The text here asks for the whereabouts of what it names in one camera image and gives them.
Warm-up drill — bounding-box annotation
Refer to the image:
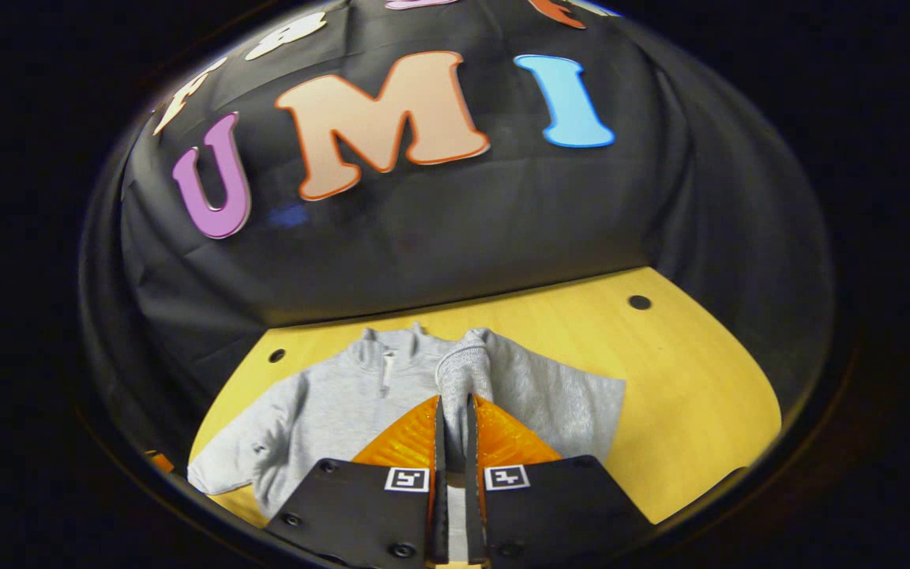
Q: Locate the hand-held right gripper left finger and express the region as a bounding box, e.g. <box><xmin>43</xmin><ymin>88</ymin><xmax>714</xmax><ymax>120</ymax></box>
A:
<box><xmin>265</xmin><ymin>394</ymin><xmax>450</xmax><ymax>569</ymax></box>

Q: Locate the grey zip-neck sweatshirt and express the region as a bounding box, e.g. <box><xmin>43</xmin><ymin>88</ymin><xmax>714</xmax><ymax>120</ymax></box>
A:
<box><xmin>187</xmin><ymin>322</ymin><xmax>628</xmax><ymax>563</ymax></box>

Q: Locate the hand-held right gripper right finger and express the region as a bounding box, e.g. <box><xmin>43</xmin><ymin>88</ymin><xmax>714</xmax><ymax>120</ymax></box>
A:
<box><xmin>464</xmin><ymin>392</ymin><xmax>656</xmax><ymax>567</ymax></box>

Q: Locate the black backdrop cloth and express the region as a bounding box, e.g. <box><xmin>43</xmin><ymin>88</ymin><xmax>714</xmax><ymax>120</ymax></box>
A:
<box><xmin>78</xmin><ymin>0</ymin><xmax>837</xmax><ymax>471</ymax></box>

